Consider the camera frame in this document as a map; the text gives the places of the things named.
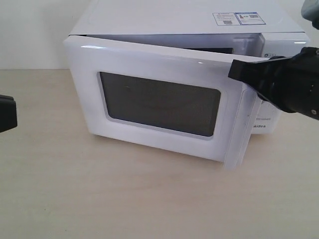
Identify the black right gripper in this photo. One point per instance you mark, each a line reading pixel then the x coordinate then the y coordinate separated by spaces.
pixel 290 83

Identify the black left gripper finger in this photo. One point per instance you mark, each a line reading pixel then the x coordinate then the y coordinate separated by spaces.
pixel 8 113

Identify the white microwave door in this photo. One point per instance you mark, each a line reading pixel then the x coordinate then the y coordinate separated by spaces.
pixel 169 98

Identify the white microwave oven body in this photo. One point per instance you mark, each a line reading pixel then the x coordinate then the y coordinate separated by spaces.
pixel 187 24

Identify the warning label sticker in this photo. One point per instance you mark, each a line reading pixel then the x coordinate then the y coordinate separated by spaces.
pixel 238 18

